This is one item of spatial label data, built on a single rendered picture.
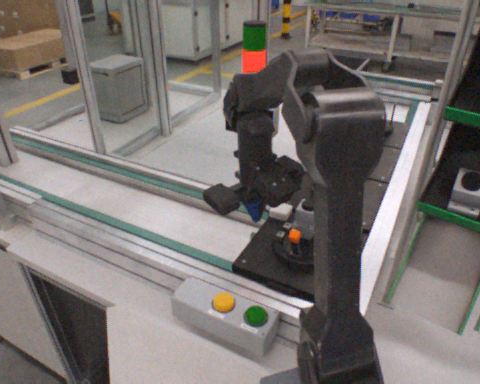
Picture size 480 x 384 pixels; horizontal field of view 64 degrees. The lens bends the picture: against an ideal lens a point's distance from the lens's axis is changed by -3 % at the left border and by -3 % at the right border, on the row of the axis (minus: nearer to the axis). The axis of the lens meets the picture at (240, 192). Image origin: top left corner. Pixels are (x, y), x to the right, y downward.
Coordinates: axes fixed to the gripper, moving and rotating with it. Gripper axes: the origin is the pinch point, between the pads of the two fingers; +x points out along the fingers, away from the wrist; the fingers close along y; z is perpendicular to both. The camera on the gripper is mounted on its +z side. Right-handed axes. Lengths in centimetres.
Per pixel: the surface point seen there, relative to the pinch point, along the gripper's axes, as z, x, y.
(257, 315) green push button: 8.6, 17.1, -6.9
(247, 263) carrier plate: -3.6, 17.7, 0.3
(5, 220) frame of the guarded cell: -65, 24, -40
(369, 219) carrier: 2.4, 19.3, 34.1
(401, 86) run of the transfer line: -60, 28, 142
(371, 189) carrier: -6, 20, 46
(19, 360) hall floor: -94, 112, -61
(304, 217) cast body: 1.0, 8.1, 12.0
